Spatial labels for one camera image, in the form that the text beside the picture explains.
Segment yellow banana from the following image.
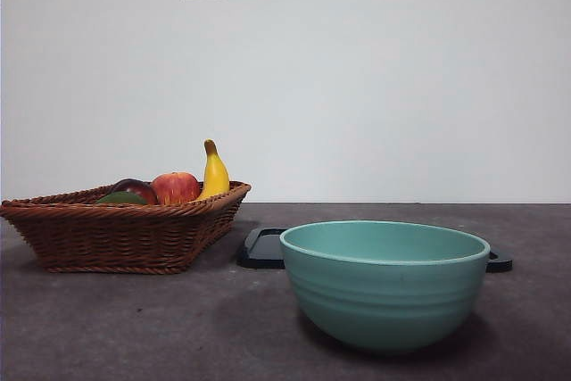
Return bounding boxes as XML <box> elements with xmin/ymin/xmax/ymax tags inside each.
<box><xmin>195</xmin><ymin>138</ymin><xmax>232</xmax><ymax>202</ymax></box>

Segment brown wicker basket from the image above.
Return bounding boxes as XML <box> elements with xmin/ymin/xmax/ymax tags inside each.
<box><xmin>0</xmin><ymin>180</ymin><xmax>252</xmax><ymax>276</ymax></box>

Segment green avocado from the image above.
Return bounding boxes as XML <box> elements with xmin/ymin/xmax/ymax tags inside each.
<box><xmin>95</xmin><ymin>191</ymin><xmax>149</xmax><ymax>206</ymax></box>

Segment red apple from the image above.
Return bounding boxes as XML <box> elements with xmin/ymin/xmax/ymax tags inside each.
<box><xmin>150</xmin><ymin>170</ymin><xmax>202</xmax><ymax>206</ymax></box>

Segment dark red plum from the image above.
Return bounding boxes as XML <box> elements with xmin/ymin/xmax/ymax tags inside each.
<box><xmin>109</xmin><ymin>178</ymin><xmax>160</xmax><ymax>206</ymax></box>

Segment teal ceramic bowl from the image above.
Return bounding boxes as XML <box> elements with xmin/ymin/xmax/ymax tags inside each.
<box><xmin>279</xmin><ymin>219</ymin><xmax>491</xmax><ymax>354</ymax></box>

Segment black rectangular tray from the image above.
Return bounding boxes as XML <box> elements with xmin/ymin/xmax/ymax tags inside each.
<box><xmin>236</xmin><ymin>227</ymin><xmax>514</xmax><ymax>273</ymax></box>

